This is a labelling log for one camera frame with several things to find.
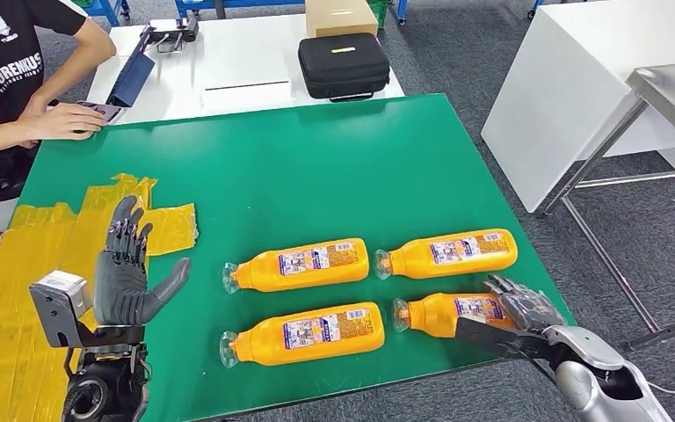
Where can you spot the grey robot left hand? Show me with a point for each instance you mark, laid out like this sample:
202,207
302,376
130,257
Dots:
119,291

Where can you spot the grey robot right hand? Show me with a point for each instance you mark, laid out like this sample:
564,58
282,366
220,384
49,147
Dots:
526,309

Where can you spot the person's right hand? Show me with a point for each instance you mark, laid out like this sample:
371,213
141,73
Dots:
64,121

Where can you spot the orange bottle clear cap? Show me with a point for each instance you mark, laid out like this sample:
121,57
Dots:
430,314
256,276
256,346
413,259

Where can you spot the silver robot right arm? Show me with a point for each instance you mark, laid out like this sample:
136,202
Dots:
593,378

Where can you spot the smartphone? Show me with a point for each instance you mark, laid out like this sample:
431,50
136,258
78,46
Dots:
110,110

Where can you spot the dark blue tablet cover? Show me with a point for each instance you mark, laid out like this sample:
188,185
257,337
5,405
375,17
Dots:
131,76

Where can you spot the yellow plastic sheet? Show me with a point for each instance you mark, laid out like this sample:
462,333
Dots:
40,262

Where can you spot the person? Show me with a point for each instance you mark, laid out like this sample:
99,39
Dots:
0,58

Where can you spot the blue metal cart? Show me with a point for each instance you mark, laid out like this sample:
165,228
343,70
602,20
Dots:
107,9

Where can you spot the blue metal rack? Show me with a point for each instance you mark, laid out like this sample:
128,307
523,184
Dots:
238,4

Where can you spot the white table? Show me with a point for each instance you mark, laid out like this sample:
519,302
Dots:
576,87

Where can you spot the black zippered carry case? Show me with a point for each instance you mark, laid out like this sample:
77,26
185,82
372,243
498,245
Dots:
343,67

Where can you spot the cardboard box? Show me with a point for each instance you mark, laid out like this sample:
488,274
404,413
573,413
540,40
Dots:
340,17

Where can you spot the blue caster leg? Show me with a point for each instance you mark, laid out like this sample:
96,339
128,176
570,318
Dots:
534,7

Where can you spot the green plastic crate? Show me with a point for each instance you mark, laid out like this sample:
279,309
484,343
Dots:
377,11

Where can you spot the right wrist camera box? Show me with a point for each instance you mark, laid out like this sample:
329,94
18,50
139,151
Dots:
483,335

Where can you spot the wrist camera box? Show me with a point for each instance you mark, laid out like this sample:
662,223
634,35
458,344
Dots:
58,303
483,335

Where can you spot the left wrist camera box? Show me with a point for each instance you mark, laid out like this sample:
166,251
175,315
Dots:
58,303

